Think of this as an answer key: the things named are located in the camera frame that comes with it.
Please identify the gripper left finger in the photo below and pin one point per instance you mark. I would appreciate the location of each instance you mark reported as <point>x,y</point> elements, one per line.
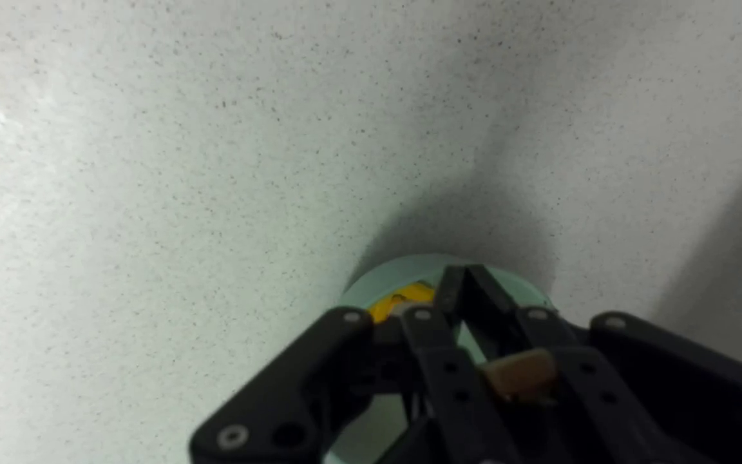
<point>319,374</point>

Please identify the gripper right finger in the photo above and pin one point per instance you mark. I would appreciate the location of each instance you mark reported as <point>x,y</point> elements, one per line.
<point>641,386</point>

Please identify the wooden spatula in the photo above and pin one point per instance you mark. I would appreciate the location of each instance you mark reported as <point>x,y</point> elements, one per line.
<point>520,375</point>

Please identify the green bowl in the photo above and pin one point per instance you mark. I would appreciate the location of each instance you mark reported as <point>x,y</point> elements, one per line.
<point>380,287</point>

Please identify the yellow food piece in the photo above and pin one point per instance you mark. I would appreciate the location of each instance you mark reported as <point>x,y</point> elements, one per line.
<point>403,299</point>

